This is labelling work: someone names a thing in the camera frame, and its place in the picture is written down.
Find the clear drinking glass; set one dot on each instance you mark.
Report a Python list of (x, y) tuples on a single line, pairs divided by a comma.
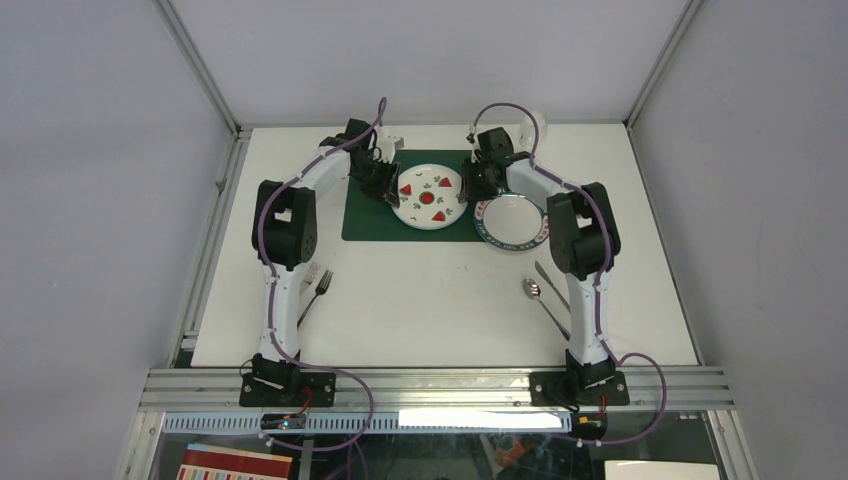
[(532, 131)]

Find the silver spoon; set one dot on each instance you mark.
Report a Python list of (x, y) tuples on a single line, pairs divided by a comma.
[(533, 292)]

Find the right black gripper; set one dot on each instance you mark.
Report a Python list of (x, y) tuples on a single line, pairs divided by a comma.
[(468, 191)]

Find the silver fork dark handle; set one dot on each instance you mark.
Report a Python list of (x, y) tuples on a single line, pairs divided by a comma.
[(311, 274)]

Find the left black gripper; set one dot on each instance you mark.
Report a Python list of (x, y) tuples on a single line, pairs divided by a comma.
[(387, 189)]

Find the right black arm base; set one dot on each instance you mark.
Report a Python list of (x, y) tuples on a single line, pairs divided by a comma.
[(558, 388)]

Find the aluminium frame rail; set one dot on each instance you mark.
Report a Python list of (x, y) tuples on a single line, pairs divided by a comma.
[(685, 388)]

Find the slim silver fork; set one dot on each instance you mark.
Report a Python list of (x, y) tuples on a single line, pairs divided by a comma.
[(320, 290)]

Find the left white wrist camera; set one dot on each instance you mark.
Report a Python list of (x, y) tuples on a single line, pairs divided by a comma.
[(387, 145)]

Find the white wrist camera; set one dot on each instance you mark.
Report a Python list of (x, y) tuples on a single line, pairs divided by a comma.
[(387, 145), (472, 140)]

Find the silver table knife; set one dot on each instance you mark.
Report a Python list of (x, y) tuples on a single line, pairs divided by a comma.
[(546, 277)]

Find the red striped book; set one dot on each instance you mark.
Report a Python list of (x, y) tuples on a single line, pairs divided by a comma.
[(206, 462)]

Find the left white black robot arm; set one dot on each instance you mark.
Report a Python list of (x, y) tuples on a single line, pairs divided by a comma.
[(285, 234)]

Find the white slotted cable duct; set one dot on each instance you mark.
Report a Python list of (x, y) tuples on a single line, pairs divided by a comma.
[(418, 421)]

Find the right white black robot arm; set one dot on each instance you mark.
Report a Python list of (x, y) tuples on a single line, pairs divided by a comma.
[(583, 241)]

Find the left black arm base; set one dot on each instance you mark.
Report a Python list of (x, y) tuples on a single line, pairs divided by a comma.
[(317, 389)]

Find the white box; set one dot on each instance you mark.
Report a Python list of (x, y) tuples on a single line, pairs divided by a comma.
[(659, 470)]

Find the dark green placemat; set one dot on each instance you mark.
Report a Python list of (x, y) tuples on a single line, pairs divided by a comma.
[(370, 221)]

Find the orange object under table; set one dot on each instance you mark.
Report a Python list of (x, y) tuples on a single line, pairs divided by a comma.
[(510, 450)]

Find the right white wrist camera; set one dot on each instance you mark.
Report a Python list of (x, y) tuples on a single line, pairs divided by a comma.
[(472, 140)]

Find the white plate strawberry pattern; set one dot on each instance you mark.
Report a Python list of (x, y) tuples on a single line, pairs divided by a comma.
[(429, 197)]

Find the white plate teal rim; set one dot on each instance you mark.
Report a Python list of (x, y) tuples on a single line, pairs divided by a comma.
[(511, 222)]

